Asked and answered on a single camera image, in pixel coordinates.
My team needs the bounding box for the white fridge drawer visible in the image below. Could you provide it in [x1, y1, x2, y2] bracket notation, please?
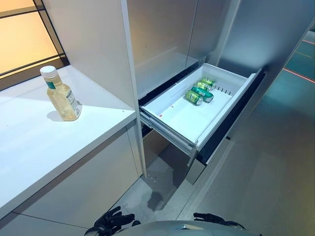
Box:
[138, 62, 268, 184]

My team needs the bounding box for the stainless steel fridge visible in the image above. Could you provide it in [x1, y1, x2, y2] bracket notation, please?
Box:
[126, 0, 315, 185]

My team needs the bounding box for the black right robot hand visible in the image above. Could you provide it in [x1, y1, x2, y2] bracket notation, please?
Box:
[193, 212, 247, 233]

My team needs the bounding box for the dark green drink can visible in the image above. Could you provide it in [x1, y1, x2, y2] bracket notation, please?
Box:
[191, 85, 214, 103]

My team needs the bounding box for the white counter cabinet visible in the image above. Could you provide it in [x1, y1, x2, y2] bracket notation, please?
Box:
[0, 64, 146, 222]

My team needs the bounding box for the grey robot torso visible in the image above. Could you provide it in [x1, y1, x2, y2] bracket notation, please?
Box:
[118, 220, 247, 236]

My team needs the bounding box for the tall white cabinet panel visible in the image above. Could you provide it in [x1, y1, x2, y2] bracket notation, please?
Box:
[41, 0, 148, 177]

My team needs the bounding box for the yellow drink bottle white cap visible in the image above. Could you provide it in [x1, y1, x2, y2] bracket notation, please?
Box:
[40, 65, 82, 121]

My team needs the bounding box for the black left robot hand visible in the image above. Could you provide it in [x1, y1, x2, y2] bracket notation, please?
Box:
[85, 206, 141, 236]

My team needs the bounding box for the backlit window black frame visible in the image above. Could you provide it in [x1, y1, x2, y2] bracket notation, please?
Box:
[0, 0, 72, 86]

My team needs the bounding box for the light green drink can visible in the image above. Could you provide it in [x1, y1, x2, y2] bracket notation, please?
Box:
[200, 78, 217, 89]
[185, 90, 204, 106]

